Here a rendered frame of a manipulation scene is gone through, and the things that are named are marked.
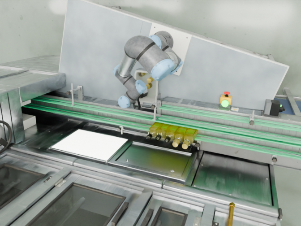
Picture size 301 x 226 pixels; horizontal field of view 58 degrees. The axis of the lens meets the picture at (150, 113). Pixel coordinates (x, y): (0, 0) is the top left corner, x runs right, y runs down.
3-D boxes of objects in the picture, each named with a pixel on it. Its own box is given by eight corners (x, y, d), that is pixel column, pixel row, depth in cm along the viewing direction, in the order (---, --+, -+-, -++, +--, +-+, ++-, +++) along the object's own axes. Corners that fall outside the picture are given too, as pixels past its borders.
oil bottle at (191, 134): (189, 131, 183) (182, 145, 164) (190, 123, 181) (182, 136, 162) (198, 132, 181) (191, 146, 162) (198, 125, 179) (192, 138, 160)
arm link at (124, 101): (131, 103, 159) (122, 111, 163) (138, 97, 169) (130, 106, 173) (122, 93, 159) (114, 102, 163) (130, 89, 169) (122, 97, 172)
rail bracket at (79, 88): (83, 98, 215) (65, 107, 196) (82, 78, 210) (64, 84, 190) (88, 99, 214) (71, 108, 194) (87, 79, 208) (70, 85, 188)
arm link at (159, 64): (169, 45, 169) (151, 41, 117) (186, 63, 170) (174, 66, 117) (156, 58, 173) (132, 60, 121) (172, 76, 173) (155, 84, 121)
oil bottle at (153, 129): (157, 125, 190) (146, 137, 171) (157, 118, 188) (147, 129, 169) (165, 127, 188) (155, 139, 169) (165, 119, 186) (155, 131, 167)
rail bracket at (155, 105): (155, 116, 187) (149, 122, 176) (156, 93, 181) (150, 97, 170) (160, 116, 186) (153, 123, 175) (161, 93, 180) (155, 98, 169)
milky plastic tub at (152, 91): (138, 97, 202) (133, 100, 194) (139, 67, 194) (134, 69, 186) (160, 101, 196) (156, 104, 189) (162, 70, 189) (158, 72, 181)
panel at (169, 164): (78, 131, 203) (47, 151, 173) (78, 128, 202) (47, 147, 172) (196, 156, 176) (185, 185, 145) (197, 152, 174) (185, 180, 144)
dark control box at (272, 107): (263, 110, 174) (264, 114, 167) (265, 98, 171) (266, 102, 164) (277, 112, 172) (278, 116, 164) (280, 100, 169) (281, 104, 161)
